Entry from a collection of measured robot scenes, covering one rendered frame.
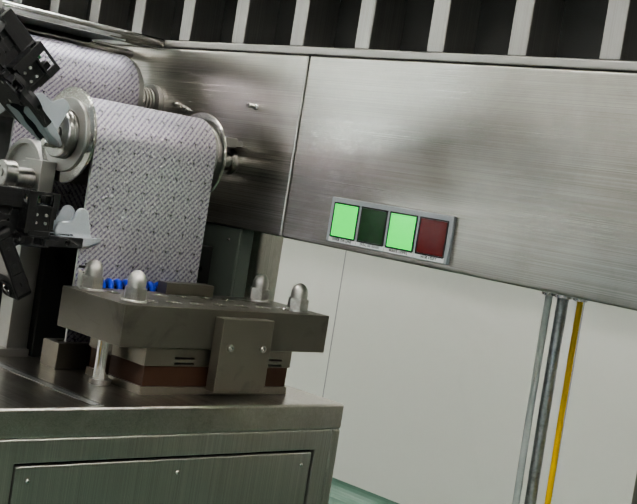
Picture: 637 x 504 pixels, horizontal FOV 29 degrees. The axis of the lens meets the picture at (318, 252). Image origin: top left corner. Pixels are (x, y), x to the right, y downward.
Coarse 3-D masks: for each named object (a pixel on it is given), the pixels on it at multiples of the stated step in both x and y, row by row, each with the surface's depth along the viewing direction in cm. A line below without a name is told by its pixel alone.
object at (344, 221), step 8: (336, 208) 196; (344, 208) 194; (352, 208) 193; (336, 216) 195; (344, 216) 194; (352, 216) 193; (336, 224) 195; (344, 224) 194; (352, 224) 193; (336, 232) 195; (344, 232) 194; (352, 232) 193
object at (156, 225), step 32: (96, 192) 190; (128, 192) 194; (160, 192) 199; (192, 192) 203; (96, 224) 191; (128, 224) 195; (160, 224) 199; (192, 224) 204; (96, 256) 192; (128, 256) 196; (160, 256) 200; (192, 256) 205
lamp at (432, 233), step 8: (424, 224) 183; (432, 224) 181; (440, 224) 180; (424, 232) 182; (432, 232) 181; (440, 232) 180; (424, 240) 182; (432, 240) 181; (440, 240) 180; (424, 248) 182; (432, 248) 181; (440, 248) 180; (440, 256) 180
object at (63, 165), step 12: (72, 108) 191; (84, 108) 190; (84, 120) 189; (84, 132) 188; (84, 144) 188; (216, 144) 206; (48, 156) 195; (72, 156) 190; (216, 156) 206; (60, 168) 192; (72, 168) 191
